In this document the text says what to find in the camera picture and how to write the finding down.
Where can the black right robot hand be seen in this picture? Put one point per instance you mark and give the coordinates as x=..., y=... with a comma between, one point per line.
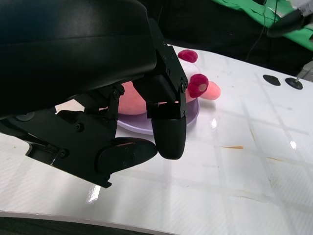
x=286, y=24

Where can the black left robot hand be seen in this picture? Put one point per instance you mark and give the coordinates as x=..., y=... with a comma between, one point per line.
x=73, y=61

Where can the pink plush doll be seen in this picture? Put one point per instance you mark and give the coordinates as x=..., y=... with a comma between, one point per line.
x=210, y=91

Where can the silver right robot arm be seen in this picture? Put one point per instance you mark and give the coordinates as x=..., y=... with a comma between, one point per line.
x=305, y=7

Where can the lavender plastic plate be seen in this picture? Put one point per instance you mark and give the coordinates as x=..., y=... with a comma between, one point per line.
x=193, y=115

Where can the green cloth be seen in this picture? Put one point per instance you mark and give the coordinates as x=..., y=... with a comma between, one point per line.
x=300, y=39

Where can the grey metal stand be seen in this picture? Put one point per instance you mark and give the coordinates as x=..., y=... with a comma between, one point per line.
x=306, y=69

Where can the black round table grommet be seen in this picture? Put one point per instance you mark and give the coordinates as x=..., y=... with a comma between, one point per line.
x=271, y=79
x=294, y=83

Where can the black backdrop cloth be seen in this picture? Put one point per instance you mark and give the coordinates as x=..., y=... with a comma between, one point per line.
x=207, y=29

